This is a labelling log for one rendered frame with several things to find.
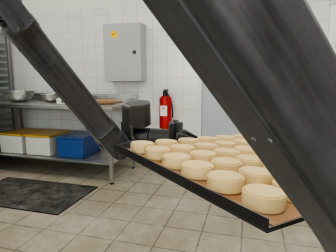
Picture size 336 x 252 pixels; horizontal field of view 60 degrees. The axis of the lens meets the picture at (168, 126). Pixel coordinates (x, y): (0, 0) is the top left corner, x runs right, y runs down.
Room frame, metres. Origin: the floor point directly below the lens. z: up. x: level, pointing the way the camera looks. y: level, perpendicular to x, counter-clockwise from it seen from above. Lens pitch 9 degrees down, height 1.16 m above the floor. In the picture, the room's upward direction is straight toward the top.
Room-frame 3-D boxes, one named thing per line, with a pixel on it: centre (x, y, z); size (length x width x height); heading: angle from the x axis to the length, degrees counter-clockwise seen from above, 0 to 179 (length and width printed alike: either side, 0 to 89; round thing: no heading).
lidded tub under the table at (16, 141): (3.85, 1.95, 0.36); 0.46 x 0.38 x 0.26; 163
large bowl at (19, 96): (3.83, 1.95, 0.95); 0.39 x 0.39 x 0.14
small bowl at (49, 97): (3.84, 1.54, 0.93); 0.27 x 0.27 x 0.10
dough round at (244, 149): (0.57, -0.16, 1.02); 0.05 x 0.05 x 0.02
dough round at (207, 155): (0.51, -0.06, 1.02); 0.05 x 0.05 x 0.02
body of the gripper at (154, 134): (0.74, 0.01, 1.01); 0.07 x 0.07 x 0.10; 77
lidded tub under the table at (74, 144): (3.62, 1.13, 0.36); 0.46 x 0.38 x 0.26; 166
